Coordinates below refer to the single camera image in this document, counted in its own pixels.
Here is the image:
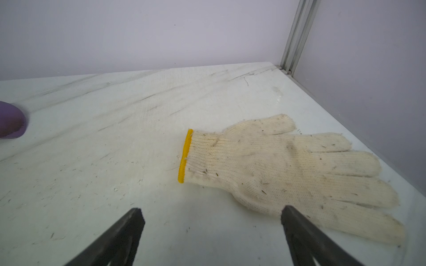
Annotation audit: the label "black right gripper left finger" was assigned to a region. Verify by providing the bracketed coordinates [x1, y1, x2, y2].
[67, 208, 145, 266]

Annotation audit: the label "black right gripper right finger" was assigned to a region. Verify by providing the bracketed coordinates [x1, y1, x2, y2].
[281, 206, 362, 266]

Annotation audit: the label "white knit work glove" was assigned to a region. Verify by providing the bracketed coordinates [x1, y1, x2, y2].
[178, 114, 405, 245]

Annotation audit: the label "purple garden trowel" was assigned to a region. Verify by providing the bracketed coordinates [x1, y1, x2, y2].
[1, 102, 27, 139]

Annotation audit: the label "aluminium frame post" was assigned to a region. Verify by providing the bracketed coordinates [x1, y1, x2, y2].
[280, 0, 321, 75]

